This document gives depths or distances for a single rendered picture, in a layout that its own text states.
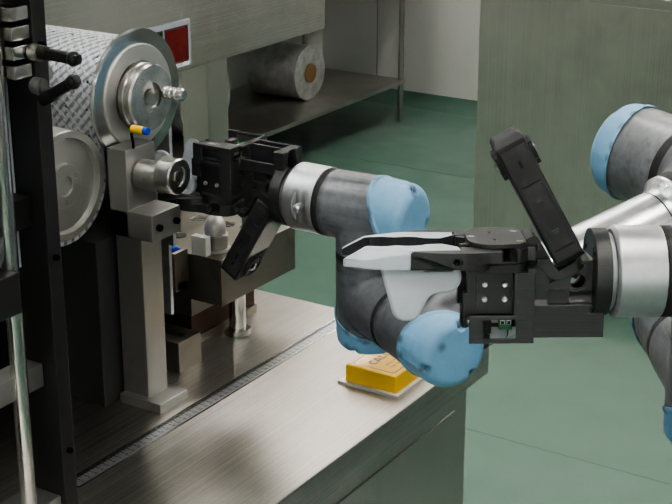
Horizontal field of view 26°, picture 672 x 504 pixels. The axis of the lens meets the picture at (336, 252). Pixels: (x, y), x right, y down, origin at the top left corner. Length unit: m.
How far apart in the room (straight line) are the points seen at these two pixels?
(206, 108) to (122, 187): 0.99
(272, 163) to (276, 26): 0.84
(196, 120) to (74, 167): 1.04
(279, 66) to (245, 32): 3.59
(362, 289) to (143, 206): 0.26
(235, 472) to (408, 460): 0.31
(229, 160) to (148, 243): 0.13
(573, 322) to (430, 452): 0.67
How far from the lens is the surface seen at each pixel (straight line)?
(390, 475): 1.75
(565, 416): 3.73
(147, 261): 1.63
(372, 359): 1.74
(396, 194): 1.51
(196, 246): 1.77
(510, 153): 1.15
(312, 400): 1.69
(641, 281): 1.17
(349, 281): 1.56
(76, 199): 1.59
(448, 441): 1.87
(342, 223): 1.54
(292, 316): 1.93
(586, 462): 3.52
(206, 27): 2.28
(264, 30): 2.41
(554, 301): 1.19
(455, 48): 6.58
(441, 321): 1.44
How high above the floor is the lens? 1.63
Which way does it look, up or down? 20 degrees down
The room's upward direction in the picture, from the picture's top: straight up
